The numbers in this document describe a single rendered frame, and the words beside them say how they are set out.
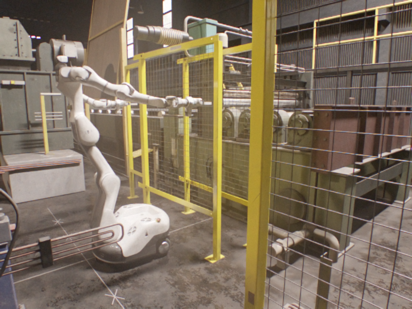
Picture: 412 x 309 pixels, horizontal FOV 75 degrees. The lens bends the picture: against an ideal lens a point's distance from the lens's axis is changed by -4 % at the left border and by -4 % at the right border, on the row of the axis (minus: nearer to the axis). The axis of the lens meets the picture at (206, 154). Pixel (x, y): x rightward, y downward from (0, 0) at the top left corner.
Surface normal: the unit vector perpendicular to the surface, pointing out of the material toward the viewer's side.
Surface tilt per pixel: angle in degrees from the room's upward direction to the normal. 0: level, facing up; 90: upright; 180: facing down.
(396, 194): 90
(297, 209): 90
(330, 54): 90
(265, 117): 90
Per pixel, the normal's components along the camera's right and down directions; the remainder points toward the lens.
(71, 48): 0.65, 0.13
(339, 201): -0.76, 0.11
